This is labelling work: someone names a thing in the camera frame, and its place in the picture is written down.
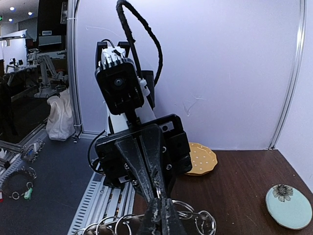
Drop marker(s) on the yellow dotted plate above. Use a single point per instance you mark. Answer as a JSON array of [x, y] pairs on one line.
[[203, 159]]

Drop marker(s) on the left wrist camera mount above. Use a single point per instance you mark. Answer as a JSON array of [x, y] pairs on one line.
[[129, 97]]

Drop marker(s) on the spare keyrings on floor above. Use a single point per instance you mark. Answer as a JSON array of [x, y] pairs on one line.
[[19, 183]]

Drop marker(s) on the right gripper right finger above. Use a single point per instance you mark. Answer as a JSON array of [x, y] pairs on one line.
[[170, 221]]

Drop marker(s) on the white cloth bag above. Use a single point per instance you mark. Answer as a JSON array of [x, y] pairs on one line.
[[60, 123]]

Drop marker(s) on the teal flower plate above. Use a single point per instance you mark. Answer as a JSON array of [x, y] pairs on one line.
[[289, 207]]

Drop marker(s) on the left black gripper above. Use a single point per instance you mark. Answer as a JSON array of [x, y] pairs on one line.
[[152, 154]]

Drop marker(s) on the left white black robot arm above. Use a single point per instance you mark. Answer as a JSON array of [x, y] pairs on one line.
[[138, 147]]

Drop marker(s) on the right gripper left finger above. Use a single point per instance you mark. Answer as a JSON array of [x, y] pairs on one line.
[[151, 222]]

